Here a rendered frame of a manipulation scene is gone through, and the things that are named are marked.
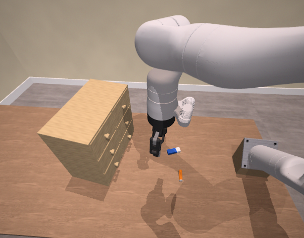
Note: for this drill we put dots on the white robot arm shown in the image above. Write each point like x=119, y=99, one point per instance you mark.
x=227, y=57

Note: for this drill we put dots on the brown wooden drawer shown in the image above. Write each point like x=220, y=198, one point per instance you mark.
x=121, y=106
x=127, y=136
x=102, y=137
x=108, y=152
x=113, y=164
x=124, y=123

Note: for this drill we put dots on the small wooden chest of drawers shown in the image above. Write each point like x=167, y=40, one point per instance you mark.
x=71, y=130

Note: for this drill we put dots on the blue and white eraser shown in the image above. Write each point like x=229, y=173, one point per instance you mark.
x=173, y=150

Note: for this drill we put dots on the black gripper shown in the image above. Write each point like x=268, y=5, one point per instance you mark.
x=159, y=129

